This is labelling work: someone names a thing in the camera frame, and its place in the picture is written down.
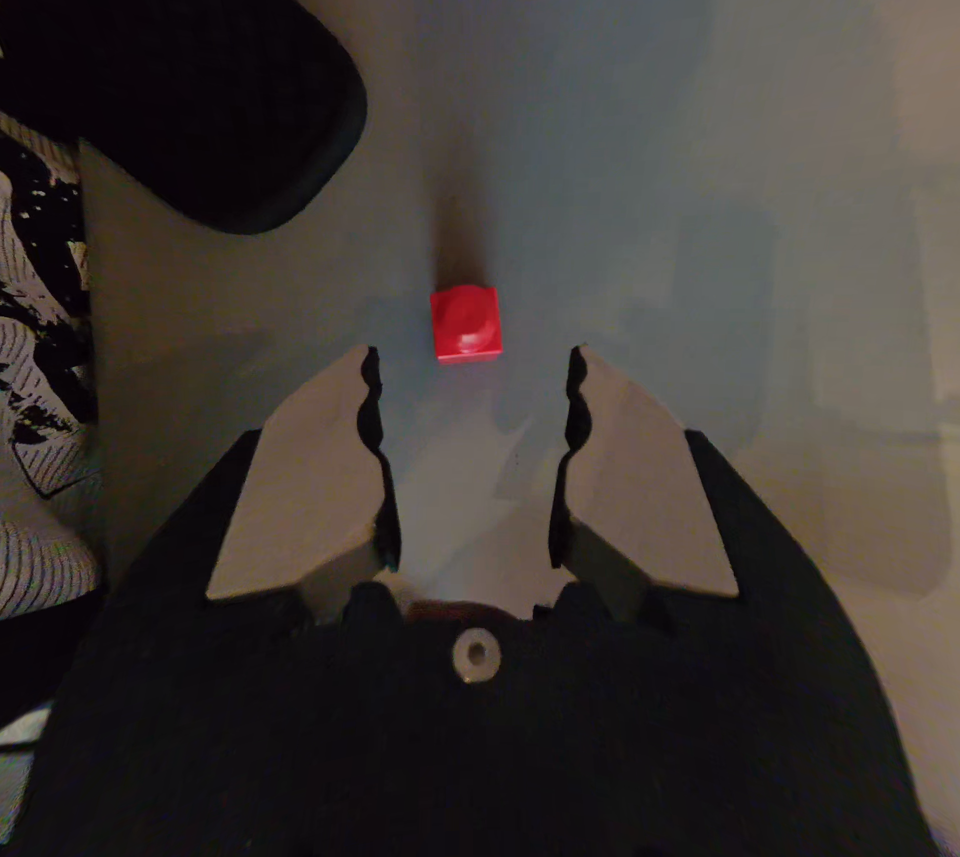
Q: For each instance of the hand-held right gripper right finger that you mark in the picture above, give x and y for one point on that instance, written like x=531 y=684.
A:
x=645 y=497

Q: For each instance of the dark cloth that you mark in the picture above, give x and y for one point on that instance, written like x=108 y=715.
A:
x=38 y=662

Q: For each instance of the red mega block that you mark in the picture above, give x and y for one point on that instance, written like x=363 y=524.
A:
x=465 y=325

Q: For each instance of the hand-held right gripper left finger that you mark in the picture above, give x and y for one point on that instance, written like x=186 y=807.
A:
x=300 y=497

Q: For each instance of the black perforated rubber pad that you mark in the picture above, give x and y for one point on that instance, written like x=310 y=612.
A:
x=195 y=62

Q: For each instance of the person's printed top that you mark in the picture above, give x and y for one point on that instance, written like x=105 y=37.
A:
x=38 y=347

